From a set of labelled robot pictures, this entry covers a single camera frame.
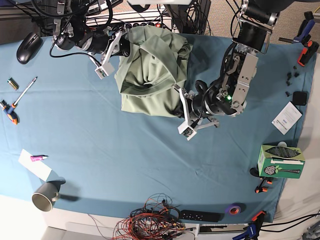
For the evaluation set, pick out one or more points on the small green battery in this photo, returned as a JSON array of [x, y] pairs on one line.
[[13, 83]]

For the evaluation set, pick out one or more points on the blue black clamp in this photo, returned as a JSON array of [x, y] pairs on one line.
[[305, 28]]

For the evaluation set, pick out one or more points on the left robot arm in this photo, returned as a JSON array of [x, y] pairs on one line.
[[227, 94]]

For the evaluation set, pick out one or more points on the white printed card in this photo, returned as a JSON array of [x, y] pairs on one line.
[[287, 118]]

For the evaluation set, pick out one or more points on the blue orange bar clamp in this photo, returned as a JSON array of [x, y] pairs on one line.
[[253, 229]]

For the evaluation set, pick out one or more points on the green cardboard box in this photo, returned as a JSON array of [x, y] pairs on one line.
[[280, 162]]

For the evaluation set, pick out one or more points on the black remote control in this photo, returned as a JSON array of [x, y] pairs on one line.
[[200, 216]]

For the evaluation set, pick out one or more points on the purple tape roll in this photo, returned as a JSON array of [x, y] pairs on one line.
[[233, 209]]

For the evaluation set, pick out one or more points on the orange black table clamp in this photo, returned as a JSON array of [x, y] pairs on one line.
[[310, 48]]

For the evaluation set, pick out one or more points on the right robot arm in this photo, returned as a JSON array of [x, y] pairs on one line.
[[71, 29]]

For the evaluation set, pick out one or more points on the blue table cloth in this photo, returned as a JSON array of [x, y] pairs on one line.
[[112, 160]]

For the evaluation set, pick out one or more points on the green T-shirt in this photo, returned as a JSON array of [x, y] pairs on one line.
[[145, 79]]

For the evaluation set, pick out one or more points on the black computer mouse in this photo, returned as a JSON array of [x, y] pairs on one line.
[[29, 48]]

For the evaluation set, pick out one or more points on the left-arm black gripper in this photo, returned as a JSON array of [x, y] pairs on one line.
[[178, 111]]

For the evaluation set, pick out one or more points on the black square box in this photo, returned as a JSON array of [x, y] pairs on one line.
[[300, 98]]

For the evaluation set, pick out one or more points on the pink glue tube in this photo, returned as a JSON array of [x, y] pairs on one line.
[[35, 158]]

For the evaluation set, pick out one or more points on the black power strip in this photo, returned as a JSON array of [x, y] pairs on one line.
[[154, 24]]

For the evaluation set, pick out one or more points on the small orange spring clamp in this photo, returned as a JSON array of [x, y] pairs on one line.
[[261, 188]]

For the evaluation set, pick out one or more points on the white paper sheet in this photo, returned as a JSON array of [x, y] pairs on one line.
[[38, 168]]

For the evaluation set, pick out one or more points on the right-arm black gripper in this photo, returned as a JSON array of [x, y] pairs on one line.
[[124, 46]]

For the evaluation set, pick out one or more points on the left-arm white wrist camera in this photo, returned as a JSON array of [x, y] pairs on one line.
[[186, 130]]

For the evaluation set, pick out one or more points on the right-arm white wrist camera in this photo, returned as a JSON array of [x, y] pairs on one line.
[[104, 70]]

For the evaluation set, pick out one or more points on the grey ceramic mug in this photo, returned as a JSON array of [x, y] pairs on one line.
[[45, 197]]

